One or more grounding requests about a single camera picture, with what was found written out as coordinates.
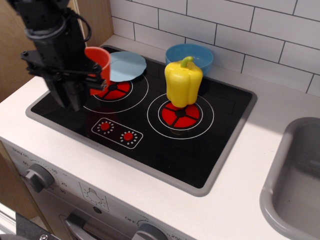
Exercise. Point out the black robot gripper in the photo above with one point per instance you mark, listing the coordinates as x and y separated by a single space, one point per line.
59 56

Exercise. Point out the red plastic cup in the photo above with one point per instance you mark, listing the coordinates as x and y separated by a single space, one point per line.
102 59

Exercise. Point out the light blue plate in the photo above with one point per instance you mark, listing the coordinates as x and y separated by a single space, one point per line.
126 66

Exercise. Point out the black toy stovetop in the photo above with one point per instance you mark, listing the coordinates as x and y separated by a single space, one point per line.
135 123

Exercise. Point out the grey timer knob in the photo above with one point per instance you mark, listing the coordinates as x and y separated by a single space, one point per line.
38 178

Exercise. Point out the yellow toy bell pepper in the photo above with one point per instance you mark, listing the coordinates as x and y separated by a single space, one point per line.
183 79

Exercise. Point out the blue plastic bowl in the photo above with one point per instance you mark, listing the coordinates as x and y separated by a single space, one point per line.
202 56

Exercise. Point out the black base with screw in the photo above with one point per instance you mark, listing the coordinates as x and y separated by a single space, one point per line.
22 229

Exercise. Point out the grey temperature knob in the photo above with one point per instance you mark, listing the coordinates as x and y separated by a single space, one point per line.
149 232

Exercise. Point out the grey sink basin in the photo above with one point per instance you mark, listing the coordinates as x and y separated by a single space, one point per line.
290 197

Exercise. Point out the grey oven door handle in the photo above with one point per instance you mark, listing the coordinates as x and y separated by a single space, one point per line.
75 224

